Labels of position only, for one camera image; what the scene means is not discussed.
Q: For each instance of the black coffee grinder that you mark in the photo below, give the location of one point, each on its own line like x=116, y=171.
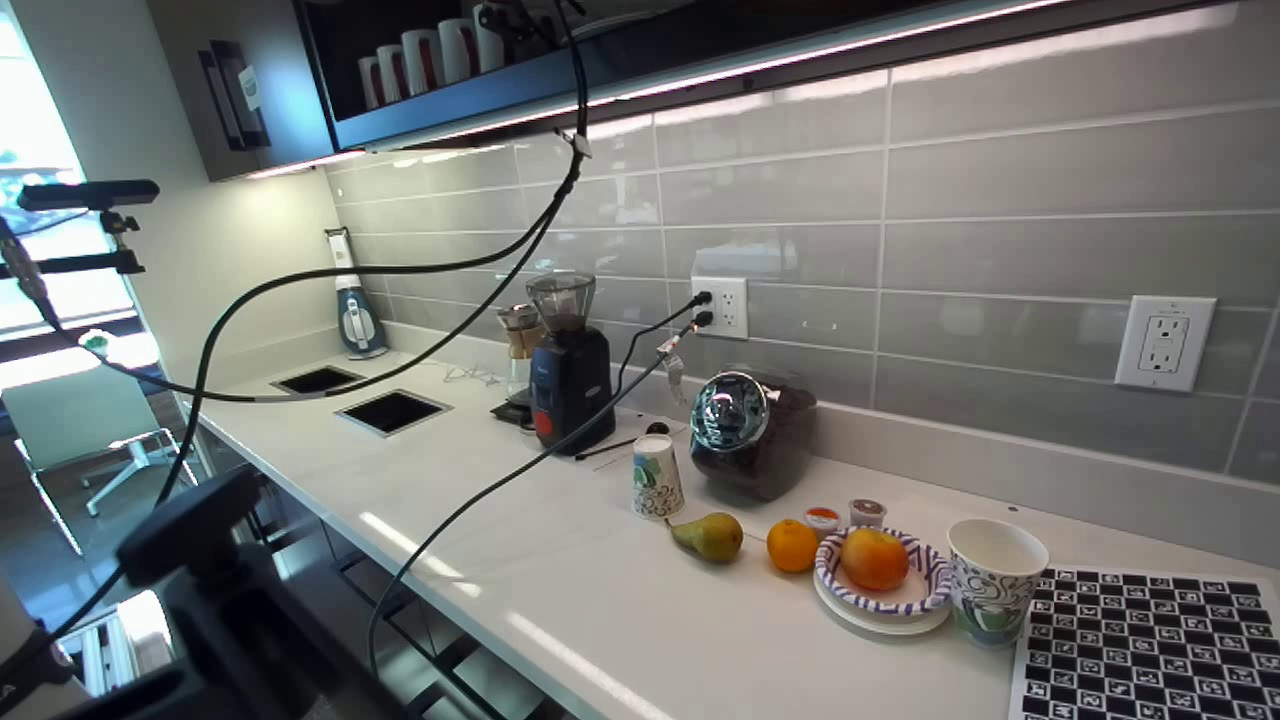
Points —
x=575, y=386

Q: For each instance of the dark wall shelf unit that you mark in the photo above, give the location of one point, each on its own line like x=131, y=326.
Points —
x=287, y=81

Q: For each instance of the white wall outlet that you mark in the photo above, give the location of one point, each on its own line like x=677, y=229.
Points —
x=724, y=315
x=1166, y=341

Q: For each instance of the black mount block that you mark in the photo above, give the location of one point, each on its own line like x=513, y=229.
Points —
x=186, y=525

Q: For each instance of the orange fruit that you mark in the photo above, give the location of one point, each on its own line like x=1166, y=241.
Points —
x=793, y=544
x=872, y=563

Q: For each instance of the patterned tall cup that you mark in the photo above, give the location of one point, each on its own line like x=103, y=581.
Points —
x=659, y=477

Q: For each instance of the black white checkered mat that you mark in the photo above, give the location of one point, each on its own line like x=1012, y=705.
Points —
x=1145, y=646

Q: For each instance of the under-shelf light strip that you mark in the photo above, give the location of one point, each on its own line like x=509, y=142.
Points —
x=824, y=84

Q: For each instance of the small white plate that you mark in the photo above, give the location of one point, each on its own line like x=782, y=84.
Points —
x=865, y=624

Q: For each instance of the striped patterned plate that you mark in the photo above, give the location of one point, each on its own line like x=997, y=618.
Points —
x=926, y=587

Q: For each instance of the grey chair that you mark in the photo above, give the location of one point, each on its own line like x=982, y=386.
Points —
x=82, y=414

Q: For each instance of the green pear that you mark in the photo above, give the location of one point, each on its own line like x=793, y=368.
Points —
x=706, y=539

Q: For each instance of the small glass grinder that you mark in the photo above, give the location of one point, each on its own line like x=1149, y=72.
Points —
x=521, y=341

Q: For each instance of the grey handheld appliance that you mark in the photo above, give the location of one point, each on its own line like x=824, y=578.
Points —
x=354, y=305

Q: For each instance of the small can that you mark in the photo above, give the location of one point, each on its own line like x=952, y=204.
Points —
x=865, y=513

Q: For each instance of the patterned bowl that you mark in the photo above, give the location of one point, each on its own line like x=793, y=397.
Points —
x=992, y=581

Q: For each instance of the small pod cup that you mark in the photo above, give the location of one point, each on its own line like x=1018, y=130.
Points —
x=820, y=519

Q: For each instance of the black camera on stand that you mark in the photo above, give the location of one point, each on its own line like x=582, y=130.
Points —
x=86, y=192

